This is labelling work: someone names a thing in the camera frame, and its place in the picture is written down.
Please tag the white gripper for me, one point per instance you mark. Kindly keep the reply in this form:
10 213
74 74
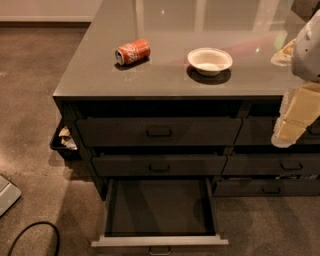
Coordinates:
307 55

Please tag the orange coke can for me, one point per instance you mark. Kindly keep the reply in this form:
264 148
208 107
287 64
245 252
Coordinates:
133 52

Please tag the top right drawer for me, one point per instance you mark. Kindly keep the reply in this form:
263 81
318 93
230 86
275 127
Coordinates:
259 130

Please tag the middle right drawer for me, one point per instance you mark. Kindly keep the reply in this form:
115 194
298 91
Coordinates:
272 164

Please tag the top left drawer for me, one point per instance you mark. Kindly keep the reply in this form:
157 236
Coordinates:
167 131

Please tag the bottom right drawer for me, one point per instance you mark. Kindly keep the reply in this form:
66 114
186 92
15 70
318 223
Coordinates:
265 187

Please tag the middle left drawer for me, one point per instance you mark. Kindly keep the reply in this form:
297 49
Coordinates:
159 165

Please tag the open bottom left drawer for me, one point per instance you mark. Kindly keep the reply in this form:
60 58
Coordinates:
159 217

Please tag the white paper bowl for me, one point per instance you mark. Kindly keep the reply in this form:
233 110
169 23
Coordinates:
209 61

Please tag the dark cabinet with grey top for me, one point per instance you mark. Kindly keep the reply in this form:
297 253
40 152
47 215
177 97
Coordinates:
164 85

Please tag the black bin with trash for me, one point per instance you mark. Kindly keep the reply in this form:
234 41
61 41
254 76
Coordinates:
63 144

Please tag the grey floor plate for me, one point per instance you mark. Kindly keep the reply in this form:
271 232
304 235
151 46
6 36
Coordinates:
9 194

